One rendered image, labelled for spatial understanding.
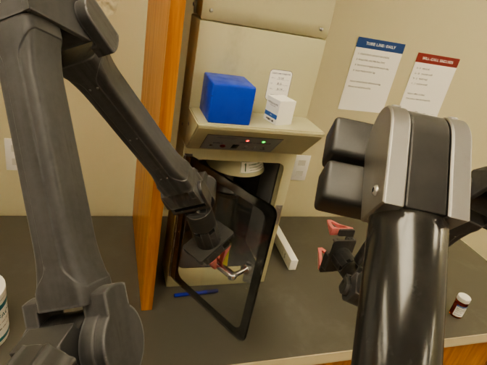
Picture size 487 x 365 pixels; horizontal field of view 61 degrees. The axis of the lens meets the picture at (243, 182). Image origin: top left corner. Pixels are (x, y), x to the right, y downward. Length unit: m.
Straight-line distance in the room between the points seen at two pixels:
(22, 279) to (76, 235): 0.90
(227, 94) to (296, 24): 0.26
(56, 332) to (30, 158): 0.17
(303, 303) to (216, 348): 0.34
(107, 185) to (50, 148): 1.13
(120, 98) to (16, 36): 0.18
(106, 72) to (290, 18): 0.56
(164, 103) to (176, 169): 0.23
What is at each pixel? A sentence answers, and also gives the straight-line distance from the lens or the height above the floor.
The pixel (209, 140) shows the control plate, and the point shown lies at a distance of 0.99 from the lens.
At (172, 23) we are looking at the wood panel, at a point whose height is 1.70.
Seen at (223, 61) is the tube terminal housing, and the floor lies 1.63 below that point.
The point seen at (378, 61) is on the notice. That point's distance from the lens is 1.71.
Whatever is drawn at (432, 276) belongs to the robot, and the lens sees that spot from 0.25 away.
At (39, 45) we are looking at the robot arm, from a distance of 0.50.
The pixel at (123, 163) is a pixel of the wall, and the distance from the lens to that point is 1.54.
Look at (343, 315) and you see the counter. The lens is 1.38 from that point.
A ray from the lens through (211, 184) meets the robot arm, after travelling 0.90.
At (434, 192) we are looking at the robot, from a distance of 0.26.
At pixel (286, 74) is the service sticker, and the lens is 1.07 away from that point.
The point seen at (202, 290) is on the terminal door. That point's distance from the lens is 1.16.
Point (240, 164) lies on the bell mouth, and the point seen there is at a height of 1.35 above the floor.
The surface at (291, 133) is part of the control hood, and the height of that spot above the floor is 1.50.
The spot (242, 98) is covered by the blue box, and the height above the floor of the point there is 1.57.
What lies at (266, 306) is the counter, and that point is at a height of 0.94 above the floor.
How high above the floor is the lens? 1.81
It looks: 26 degrees down
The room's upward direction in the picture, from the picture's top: 12 degrees clockwise
